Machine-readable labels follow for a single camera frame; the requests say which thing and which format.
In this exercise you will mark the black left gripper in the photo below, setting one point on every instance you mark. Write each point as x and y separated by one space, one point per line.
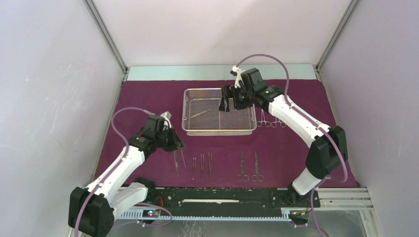
176 142

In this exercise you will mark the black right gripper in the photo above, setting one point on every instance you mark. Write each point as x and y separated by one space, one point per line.
228 93

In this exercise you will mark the steel instrument tray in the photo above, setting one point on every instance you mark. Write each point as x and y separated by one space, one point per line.
214 122

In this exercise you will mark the steel forceps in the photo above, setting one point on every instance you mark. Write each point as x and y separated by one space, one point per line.
257 177
242 177
263 121

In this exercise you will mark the steel surgical scissors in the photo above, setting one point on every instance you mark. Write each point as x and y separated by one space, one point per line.
277 122

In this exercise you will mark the maroon surgical wrap cloth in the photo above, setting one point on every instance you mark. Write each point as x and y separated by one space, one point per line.
281 153

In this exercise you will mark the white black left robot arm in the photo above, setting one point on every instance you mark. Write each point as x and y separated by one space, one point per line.
94 209

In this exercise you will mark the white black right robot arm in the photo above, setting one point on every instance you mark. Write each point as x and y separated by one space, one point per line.
327 145

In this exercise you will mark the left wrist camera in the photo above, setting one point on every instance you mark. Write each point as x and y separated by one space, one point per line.
159 123

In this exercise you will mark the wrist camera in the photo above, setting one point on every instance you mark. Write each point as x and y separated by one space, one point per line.
159 123
248 80

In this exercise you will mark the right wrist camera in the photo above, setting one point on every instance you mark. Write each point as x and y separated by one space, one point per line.
248 80

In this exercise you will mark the grey cable duct strip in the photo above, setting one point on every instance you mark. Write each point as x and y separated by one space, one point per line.
140 214

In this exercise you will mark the right corner aluminium post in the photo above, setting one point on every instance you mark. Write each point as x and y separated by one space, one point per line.
337 33

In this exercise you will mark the corner aluminium post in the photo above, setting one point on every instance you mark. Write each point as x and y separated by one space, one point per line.
337 33
101 25

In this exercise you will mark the left corner aluminium post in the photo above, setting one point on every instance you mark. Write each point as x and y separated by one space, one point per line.
101 25

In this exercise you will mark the aluminium frame rail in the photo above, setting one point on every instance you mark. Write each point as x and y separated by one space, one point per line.
324 198

